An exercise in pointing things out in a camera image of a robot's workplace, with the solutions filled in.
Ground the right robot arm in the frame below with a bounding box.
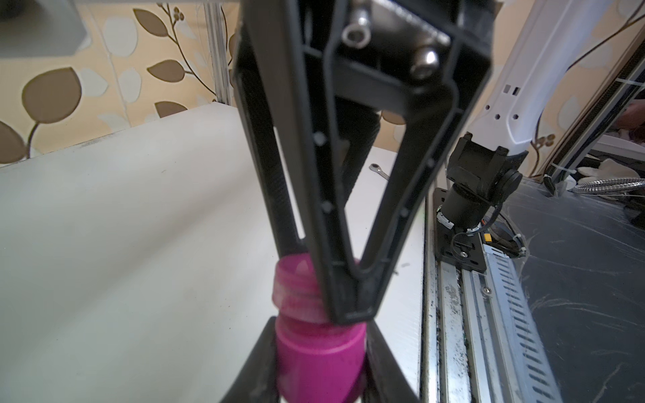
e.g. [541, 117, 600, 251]
[233, 1, 608, 325]

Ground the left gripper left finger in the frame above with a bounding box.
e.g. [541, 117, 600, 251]
[221, 317, 279, 403]

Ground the magenta jar lid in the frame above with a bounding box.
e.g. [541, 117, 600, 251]
[271, 253, 356, 327]

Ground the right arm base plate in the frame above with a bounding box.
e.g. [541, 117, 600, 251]
[433, 188, 487, 273]

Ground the silver combination wrench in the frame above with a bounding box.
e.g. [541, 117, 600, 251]
[370, 164, 390, 181]

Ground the magenta paint jar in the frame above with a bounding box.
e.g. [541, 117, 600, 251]
[275, 314, 367, 402]

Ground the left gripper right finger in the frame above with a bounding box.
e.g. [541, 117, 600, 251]
[364, 322, 420, 403]

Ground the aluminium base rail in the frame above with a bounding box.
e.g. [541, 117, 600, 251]
[420, 188, 562, 402]

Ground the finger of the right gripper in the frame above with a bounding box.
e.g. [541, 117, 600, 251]
[241, 0, 497, 326]
[231, 24, 381, 258]

